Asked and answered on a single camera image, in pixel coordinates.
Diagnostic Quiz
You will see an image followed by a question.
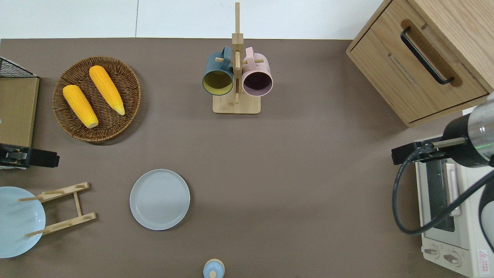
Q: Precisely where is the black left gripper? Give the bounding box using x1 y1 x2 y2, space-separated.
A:
0 143 61 170

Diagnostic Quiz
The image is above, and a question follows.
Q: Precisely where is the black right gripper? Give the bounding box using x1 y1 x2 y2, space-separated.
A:
391 141 444 166

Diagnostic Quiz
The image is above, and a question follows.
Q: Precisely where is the gray round plate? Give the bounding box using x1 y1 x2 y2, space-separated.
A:
129 169 191 231

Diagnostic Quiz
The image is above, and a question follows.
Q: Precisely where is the wooden plate rack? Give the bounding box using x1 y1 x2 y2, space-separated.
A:
18 182 97 238

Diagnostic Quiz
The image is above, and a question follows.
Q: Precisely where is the light blue plate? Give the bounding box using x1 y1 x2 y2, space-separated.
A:
0 186 46 259

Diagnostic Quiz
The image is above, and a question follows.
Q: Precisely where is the wooden board in basket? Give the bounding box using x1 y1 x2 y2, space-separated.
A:
0 76 40 147

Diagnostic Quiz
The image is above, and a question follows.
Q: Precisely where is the yellow corn cob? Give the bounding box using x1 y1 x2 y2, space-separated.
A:
89 65 126 116
63 85 99 129

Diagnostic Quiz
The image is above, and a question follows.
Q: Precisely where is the round brown wicker basket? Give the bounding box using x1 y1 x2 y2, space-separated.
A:
52 56 142 142

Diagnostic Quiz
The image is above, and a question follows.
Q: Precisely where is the white toaster oven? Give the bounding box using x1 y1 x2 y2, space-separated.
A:
414 107 494 278

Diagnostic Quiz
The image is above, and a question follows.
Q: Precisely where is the wooden cabinet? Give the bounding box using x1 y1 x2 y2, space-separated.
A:
346 0 494 128

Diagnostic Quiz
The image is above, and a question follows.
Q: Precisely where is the pink mug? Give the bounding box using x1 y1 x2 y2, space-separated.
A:
242 47 274 97

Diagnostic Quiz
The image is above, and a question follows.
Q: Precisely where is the wooden mug tree stand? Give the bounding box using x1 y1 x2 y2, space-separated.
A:
212 2 265 115

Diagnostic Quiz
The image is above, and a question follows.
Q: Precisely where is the dark blue mug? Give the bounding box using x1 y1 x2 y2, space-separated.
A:
202 46 235 96

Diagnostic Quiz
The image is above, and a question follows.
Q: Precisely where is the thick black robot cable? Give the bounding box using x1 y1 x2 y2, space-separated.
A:
392 148 494 236

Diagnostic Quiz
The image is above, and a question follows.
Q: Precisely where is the black cabinet handle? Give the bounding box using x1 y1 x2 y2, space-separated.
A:
400 26 455 85

